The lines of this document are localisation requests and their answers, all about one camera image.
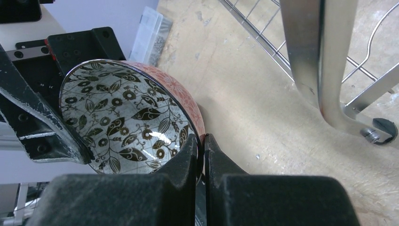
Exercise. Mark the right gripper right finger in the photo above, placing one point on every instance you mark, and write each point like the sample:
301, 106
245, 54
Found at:
236, 198

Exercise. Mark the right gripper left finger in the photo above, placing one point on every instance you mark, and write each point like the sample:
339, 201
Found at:
163, 198

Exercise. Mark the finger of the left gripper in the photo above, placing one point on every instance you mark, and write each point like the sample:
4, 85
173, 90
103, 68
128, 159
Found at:
38, 127

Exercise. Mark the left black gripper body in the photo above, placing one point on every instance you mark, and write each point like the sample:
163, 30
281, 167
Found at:
44, 63

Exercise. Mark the black leaf patterned bowl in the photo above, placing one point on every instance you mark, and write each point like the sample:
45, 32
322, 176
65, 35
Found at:
134, 117

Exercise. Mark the steel two-tier dish rack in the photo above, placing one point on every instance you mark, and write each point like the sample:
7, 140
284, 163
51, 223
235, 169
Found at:
314, 56

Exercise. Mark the clear plastic screw box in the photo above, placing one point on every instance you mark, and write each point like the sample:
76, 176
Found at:
151, 37

